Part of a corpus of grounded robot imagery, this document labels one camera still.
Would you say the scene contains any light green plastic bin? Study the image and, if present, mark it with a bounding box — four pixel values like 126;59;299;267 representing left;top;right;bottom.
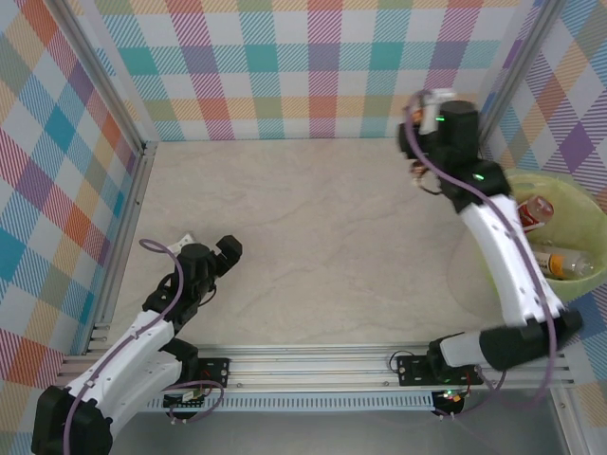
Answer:
487;171;607;298

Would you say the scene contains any clear bottle red label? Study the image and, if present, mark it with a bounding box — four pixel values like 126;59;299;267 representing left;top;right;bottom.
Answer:
516;193;556;233

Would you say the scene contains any aluminium side rail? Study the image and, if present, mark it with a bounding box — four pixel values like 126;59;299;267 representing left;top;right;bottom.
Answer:
84;141;158;355

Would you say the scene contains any aluminium frame post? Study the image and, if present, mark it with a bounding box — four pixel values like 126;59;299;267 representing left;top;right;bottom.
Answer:
54;0;160;157
476;0;568;143

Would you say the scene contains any thin purple cable loop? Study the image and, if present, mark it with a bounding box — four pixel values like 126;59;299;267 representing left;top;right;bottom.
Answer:
165;376;225;426

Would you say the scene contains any slotted grey cable tray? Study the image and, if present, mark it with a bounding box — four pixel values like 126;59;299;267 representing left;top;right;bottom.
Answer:
144;394;436;414

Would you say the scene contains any clear bottle yellow white label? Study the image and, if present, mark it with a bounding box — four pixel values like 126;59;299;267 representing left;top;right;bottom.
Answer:
533;250;598;280

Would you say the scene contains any aluminium base beam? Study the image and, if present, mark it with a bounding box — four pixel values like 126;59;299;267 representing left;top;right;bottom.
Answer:
59;344;573;397

